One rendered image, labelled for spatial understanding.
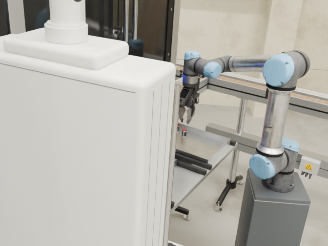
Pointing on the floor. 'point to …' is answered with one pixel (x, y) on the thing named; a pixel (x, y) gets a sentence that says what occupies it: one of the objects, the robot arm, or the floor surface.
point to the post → (174, 31)
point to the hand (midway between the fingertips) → (184, 121)
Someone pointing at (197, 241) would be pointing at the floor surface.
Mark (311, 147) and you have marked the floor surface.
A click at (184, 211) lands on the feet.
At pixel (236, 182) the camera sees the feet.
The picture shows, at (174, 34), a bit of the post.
